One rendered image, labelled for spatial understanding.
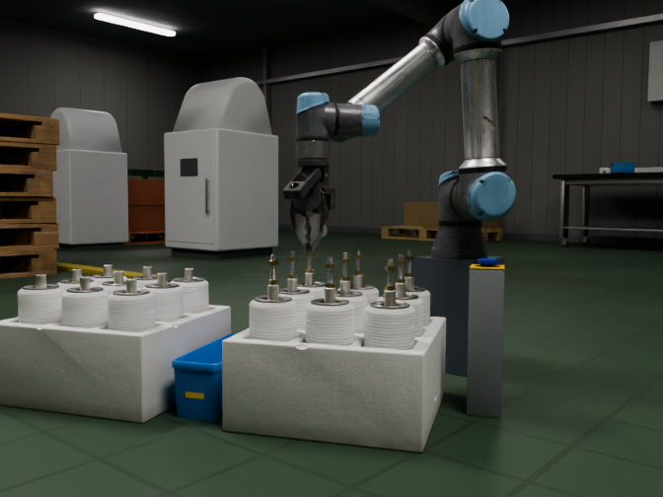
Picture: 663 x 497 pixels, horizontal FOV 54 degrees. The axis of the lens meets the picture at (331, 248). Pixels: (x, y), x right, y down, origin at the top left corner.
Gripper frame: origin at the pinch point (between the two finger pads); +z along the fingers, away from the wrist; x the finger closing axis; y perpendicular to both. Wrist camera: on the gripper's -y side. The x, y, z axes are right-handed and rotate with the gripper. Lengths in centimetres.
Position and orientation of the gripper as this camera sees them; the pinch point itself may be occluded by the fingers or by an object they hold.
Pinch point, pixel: (308, 247)
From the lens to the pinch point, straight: 150.7
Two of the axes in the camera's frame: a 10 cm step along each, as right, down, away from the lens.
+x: -9.0, -0.3, 4.2
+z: 0.0, 10.0, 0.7
